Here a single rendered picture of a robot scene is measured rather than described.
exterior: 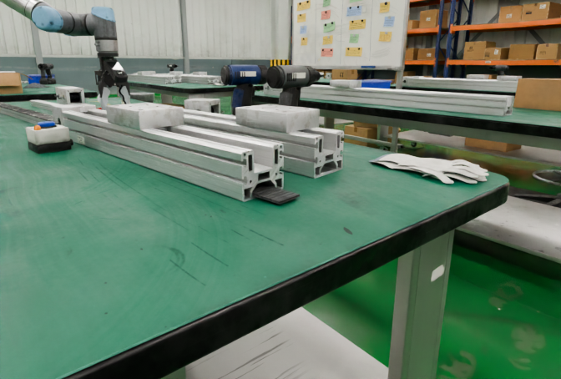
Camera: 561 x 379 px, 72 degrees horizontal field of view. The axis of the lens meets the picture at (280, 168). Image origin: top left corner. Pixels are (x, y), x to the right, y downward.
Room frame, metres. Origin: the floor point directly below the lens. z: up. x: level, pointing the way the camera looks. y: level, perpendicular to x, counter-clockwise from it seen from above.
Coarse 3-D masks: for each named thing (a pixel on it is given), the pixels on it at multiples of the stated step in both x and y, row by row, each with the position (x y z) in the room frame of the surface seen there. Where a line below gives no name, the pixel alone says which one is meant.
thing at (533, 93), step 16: (0, 80) 2.89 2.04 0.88; (16, 80) 2.95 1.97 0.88; (528, 80) 2.06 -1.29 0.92; (544, 80) 2.00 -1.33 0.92; (560, 80) 1.94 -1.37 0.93; (528, 96) 2.04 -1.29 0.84; (544, 96) 1.98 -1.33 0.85; (560, 96) 1.93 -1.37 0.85; (352, 128) 4.84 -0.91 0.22; (368, 128) 4.75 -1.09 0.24; (368, 144) 4.67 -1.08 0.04; (464, 144) 3.81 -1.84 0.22; (480, 144) 3.68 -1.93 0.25; (496, 144) 3.56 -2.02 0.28; (512, 144) 3.54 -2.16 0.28
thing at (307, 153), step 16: (192, 112) 1.15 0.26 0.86; (208, 112) 1.14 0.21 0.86; (208, 128) 1.00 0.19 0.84; (224, 128) 0.93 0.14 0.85; (240, 128) 0.89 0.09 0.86; (256, 128) 0.86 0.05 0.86; (320, 128) 0.85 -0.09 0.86; (288, 144) 0.79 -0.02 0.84; (304, 144) 0.78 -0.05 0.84; (320, 144) 0.76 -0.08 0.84; (336, 144) 0.80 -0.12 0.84; (288, 160) 0.79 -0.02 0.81; (304, 160) 0.77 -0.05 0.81; (320, 160) 0.76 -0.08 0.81; (336, 160) 0.80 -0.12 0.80; (320, 176) 0.76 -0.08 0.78
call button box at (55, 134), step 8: (32, 128) 0.99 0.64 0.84; (48, 128) 0.99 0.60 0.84; (56, 128) 1.00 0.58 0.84; (64, 128) 1.01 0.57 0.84; (32, 136) 0.97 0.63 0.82; (40, 136) 0.96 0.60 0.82; (48, 136) 0.98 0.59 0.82; (56, 136) 0.99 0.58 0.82; (64, 136) 1.00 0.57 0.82; (32, 144) 0.98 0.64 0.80; (40, 144) 0.96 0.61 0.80; (48, 144) 0.97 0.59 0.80; (56, 144) 0.99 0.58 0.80; (64, 144) 1.00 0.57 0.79; (72, 144) 1.05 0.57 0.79; (40, 152) 0.96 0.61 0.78; (48, 152) 0.97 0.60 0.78
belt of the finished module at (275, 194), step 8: (256, 184) 0.67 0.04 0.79; (264, 184) 0.67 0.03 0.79; (256, 192) 0.63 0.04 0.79; (264, 192) 0.63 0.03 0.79; (272, 192) 0.63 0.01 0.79; (280, 192) 0.63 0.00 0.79; (288, 192) 0.63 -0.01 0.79; (272, 200) 0.59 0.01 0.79; (280, 200) 0.59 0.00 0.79; (288, 200) 0.60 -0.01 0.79
